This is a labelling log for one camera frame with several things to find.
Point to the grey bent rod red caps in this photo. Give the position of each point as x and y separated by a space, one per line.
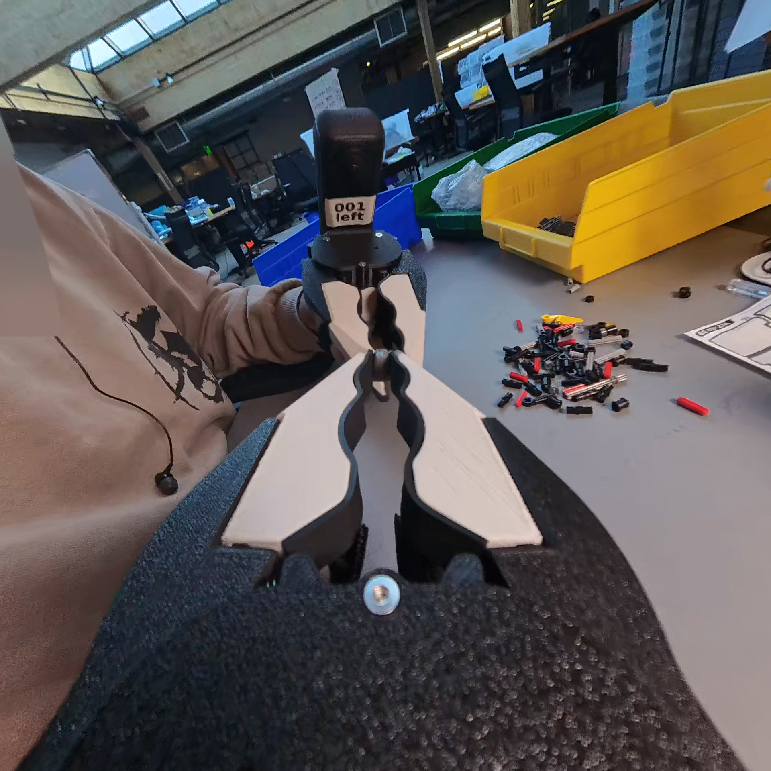
380 361

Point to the small red pin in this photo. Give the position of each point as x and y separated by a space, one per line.
692 406

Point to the person's left forearm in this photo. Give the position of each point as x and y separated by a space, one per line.
259 319

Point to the heap of dark grey bricks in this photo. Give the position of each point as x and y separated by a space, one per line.
557 226

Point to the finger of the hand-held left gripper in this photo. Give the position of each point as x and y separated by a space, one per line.
412 325
346 319

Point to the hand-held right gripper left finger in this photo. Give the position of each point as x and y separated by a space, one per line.
289 482

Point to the grey desk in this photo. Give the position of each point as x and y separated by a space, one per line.
662 512

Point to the white paper poster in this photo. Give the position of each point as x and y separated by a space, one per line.
325 96

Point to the wall air vent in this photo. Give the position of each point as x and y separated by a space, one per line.
171 137
391 27

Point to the yellow storage bin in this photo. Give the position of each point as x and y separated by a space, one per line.
662 229

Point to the black chair armrest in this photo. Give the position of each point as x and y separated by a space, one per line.
259 382

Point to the white sticker sheet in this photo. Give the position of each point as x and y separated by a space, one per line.
741 337

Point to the wooden high table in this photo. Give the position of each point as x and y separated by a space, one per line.
609 72

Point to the green storage bin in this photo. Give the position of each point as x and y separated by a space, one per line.
446 226

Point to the clear plastic bag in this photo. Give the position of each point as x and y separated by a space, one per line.
461 187

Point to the pile of black red pins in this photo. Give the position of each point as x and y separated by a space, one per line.
572 367

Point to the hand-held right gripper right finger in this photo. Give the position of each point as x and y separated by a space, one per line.
470 482

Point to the small grey pin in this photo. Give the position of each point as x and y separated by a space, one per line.
572 286

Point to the white whiteboard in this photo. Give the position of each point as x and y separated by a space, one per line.
90 180

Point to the blue storage bin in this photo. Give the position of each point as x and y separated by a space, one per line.
397 223

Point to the black office chair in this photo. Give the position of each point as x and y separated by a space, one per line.
184 241
461 120
503 90

